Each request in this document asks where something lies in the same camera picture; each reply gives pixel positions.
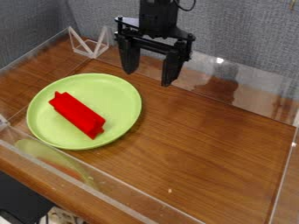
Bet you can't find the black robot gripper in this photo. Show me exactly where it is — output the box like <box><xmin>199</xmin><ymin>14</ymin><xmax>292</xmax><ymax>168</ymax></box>
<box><xmin>115</xmin><ymin>0</ymin><xmax>195</xmax><ymax>87</ymax></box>

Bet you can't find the green round plate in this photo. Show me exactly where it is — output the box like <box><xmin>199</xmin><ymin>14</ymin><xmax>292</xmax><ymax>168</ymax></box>
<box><xmin>26</xmin><ymin>73</ymin><xmax>143</xmax><ymax>151</ymax></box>

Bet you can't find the red plastic block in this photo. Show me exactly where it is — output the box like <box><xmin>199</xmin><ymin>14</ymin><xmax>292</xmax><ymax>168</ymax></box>
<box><xmin>49</xmin><ymin>92</ymin><xmax>107</xmax><ymax>139</ymax></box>

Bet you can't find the white power strip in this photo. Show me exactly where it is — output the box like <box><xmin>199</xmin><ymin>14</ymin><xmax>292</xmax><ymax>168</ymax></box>
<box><xmin>38</xmin><ymin>206</ymin><xmax>86</xmax><ymax>224</ymax></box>

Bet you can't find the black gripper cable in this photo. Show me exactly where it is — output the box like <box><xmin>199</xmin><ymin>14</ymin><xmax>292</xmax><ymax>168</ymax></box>
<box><xmin>172</xmin><ymin>0</ymin><xmax>197</xmax><ymax>12</ymax></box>

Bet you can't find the clear acrylic enclosure wall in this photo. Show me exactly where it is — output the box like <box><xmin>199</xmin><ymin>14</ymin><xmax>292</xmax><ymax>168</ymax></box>
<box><xmin>0</xmin><ymin>32</ymin><xmax>299</xmax><ymax>224</ymax></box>

